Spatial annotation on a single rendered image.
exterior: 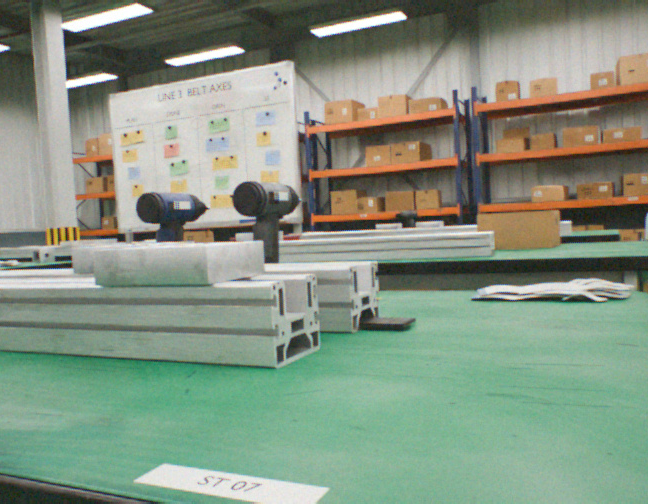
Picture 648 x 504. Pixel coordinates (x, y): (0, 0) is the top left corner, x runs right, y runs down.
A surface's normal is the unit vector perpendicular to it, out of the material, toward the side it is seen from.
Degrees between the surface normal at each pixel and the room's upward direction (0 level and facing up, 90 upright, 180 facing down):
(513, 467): 0
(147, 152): 90
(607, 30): 90
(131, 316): 90
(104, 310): 90
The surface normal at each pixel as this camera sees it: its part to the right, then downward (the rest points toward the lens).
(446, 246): -0.40, 0.07
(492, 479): -0.05, -1.00
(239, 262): 0.90, -0.03
